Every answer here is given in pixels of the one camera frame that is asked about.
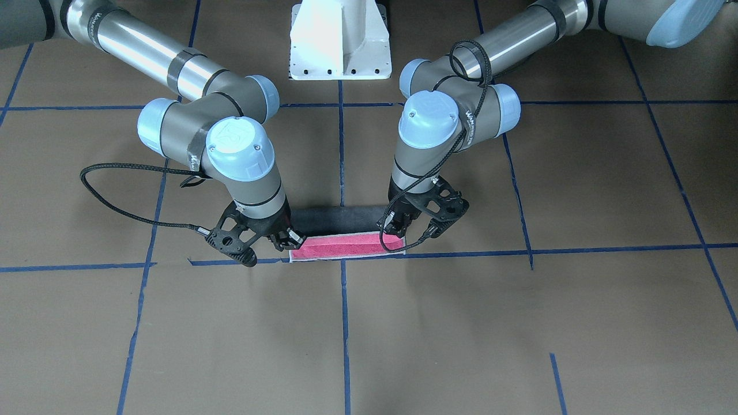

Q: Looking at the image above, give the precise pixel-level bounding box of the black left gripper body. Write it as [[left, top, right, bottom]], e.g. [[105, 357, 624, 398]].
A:
[[386, 177, 469, 238]]

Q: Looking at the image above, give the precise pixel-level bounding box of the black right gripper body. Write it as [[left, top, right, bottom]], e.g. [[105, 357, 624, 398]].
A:
[[205, 201, 293, 267]]

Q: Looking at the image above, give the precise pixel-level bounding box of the pink towel with white trim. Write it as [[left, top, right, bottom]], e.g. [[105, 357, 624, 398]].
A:
[[288, 231, 404, 263]]

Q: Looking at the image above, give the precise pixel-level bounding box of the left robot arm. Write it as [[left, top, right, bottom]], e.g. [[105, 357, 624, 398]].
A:
[[377, 1, 723, 242]]

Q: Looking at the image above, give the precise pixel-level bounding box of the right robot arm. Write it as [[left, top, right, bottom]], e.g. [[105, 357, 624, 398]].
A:
[[2, 1, 306, 266]]

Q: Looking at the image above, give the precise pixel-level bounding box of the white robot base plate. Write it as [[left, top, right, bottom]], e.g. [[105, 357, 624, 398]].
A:
[[288, 1, 392, 81]]

